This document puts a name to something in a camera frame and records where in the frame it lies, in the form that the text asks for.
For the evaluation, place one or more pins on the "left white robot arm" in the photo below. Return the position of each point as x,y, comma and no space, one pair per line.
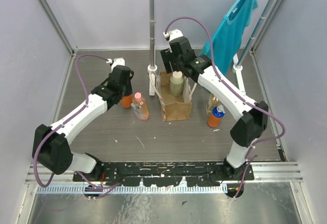
51,146

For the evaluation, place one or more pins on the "blue pump bottle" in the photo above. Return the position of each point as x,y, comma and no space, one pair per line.
127,101

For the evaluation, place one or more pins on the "orange bottle blue cap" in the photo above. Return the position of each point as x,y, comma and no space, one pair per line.
216,116

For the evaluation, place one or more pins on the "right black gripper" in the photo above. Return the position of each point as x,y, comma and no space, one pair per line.
166,57

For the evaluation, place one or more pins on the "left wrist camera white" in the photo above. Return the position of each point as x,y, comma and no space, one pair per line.
114,62

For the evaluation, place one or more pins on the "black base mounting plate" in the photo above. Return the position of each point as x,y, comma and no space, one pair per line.
164,174

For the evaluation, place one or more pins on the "brown canvas tote bag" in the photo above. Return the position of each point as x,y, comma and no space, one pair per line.
173,108

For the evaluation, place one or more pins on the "green bottle cream cap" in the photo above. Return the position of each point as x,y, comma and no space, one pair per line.
176,83

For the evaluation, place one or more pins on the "teal t-shirt on hanger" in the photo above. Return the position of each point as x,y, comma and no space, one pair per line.
228,36

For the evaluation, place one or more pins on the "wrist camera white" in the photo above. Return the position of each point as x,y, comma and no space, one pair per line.
173,34
114,62

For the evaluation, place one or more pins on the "amber bottle white cap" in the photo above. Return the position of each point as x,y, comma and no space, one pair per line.
213,101

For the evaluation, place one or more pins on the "pink cap clear bottle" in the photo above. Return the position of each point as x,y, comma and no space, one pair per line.
140,106

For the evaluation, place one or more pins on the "white metal clothes rack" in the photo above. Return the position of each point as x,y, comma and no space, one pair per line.
237,61

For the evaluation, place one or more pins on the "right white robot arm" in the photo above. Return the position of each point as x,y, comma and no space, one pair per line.
250,116

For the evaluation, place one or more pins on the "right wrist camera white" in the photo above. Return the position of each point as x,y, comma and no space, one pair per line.
173,34

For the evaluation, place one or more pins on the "aluminium frame rail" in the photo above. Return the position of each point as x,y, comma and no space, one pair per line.
264,172

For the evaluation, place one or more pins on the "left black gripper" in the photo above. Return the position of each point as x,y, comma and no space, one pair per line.
127,89

